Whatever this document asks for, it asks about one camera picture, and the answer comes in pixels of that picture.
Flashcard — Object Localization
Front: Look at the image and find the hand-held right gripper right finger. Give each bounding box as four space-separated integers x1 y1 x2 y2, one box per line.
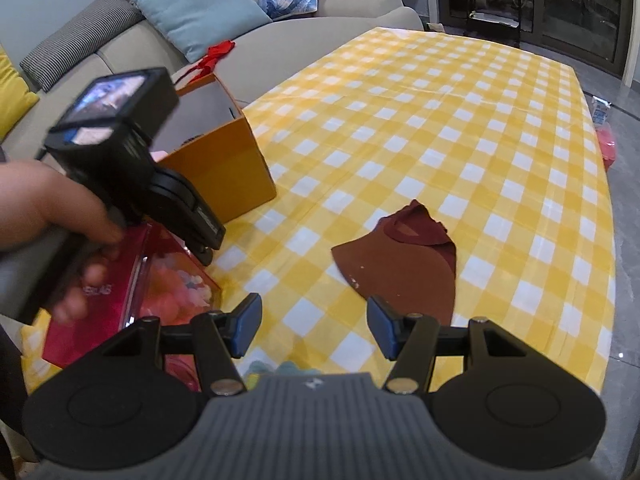
366 295 530 395

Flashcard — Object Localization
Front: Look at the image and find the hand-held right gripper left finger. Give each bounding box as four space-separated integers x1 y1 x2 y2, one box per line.
105 293 264 396

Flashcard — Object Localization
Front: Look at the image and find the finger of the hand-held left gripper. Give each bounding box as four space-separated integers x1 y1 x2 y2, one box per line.
150 166 227 267

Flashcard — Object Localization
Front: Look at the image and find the brown cloth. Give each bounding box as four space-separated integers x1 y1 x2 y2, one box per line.
331 199 458 328

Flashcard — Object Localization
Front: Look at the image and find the orange cardboard box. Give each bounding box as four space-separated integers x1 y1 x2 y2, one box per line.
150 72 278 226

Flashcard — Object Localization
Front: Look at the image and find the person's left hand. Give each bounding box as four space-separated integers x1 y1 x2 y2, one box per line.
0 159 125 327

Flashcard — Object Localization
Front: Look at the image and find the red floral box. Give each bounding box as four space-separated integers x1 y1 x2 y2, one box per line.
42 222 223 393

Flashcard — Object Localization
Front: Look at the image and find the grey striped cushion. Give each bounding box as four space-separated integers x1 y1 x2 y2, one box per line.
19 0 146 93

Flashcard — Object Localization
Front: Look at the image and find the yellow cushion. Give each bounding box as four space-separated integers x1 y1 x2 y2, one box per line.
0 42 41 143

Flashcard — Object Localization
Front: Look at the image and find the red ribbon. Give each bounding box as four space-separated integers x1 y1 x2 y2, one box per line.
192 40 236 78

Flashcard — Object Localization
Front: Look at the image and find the light blue cushion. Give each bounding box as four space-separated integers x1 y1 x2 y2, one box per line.
131 0 273 64

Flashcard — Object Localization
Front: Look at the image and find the beige sofa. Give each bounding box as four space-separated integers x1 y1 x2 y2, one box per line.
0 0 426 171

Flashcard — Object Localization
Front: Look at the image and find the yellow checked tablecloth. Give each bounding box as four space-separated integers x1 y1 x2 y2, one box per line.
22 25 617 396

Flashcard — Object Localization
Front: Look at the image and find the red bag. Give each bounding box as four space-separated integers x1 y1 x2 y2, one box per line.
595 125 618 173

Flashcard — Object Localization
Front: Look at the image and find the white carton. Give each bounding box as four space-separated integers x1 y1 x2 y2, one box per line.
590 95 612 128

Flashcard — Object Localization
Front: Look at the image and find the black rack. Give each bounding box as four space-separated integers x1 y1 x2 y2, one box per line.
462 0 526 48

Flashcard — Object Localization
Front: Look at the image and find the dark glass sliding door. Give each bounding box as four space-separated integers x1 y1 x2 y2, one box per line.
435 0 633 78

